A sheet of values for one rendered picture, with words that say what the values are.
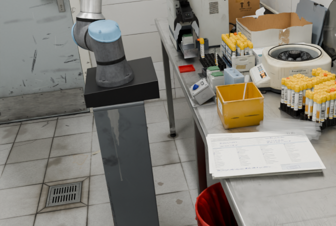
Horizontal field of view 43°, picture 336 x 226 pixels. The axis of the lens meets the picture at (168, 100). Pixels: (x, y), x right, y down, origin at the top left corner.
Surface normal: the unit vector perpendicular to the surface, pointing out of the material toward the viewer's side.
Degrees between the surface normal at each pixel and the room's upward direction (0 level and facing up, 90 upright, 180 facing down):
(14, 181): 0
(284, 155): 1
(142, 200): 90
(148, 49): 90
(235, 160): 0
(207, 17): 90
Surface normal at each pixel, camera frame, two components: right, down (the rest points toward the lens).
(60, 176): -0.09, -0.90
